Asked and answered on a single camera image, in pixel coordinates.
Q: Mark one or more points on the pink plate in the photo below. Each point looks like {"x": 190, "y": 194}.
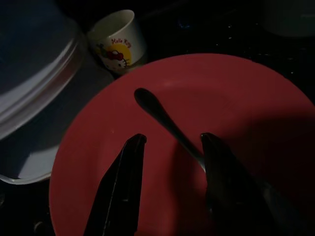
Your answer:
{"x": 197, "y": 98}

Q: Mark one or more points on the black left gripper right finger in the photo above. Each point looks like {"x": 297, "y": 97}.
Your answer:
{"x": 229, "y": 186}

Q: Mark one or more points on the grey thermos with red logo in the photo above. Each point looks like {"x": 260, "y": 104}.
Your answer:
{"x": 290, "y": 17}

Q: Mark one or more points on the steel spoon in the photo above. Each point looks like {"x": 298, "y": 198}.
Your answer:
{"x": 157, "y": 110}

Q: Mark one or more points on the white Hello Kitty mug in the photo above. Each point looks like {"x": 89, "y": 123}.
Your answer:
{"x": 118, "y": 41}

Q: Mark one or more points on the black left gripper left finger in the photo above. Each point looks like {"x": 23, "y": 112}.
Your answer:
{"x": 120, "y": 186}

